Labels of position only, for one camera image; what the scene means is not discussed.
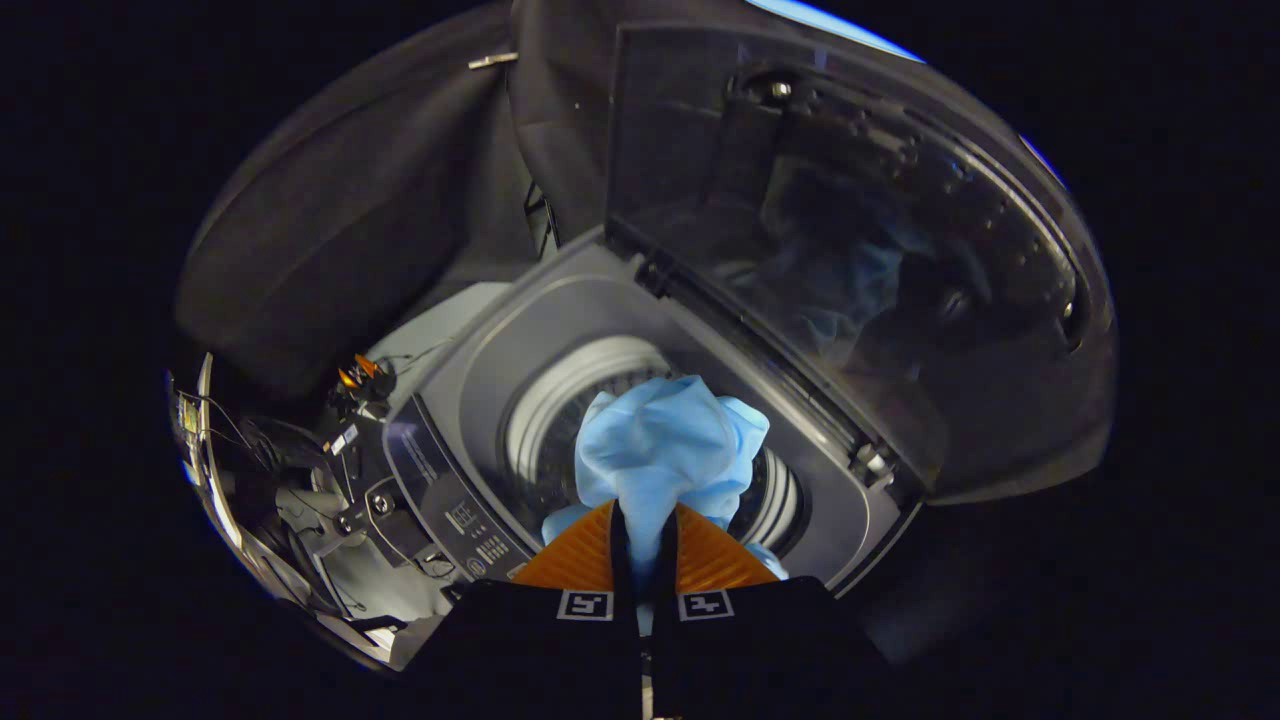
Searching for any light blue shirt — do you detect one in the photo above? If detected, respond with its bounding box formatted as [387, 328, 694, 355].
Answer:
[540, 375, 791, 641]

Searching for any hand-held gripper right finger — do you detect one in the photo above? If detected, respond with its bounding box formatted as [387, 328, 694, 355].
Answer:
[650, 503, 896, 720]

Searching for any chrome metal frame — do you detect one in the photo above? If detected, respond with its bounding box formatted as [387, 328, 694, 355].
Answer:
[165, 350, 401, 661]

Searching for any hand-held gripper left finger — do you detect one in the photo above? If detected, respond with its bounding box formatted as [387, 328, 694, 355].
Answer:
[400, 499, 642, 720]

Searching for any orange black clamp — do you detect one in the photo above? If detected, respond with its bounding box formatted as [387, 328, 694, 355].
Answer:
[335, 352, 398, 406]

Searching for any grey metal bracket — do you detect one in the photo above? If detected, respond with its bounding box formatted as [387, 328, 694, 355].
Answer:
[275, 478, 441, 571]

